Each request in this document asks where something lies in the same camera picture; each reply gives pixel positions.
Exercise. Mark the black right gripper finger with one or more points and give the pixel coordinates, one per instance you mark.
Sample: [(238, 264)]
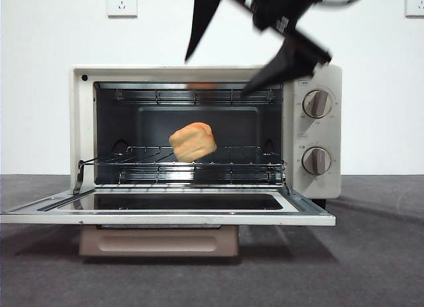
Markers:
[(205, 8), (291, 61)]

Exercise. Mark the white Toshiba toaster oven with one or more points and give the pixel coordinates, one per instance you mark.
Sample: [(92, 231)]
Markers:
[(334, 138)]

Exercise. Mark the golden bread piece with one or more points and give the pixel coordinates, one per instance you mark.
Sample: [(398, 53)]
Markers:
[(193, 141)]

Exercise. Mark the beige oven knob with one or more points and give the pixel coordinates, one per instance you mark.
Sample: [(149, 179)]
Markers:
[(316, 160), (318, 104)]

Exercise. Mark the white wall socket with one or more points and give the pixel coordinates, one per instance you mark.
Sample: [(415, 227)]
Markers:
[(122, 2), (415, 2)]

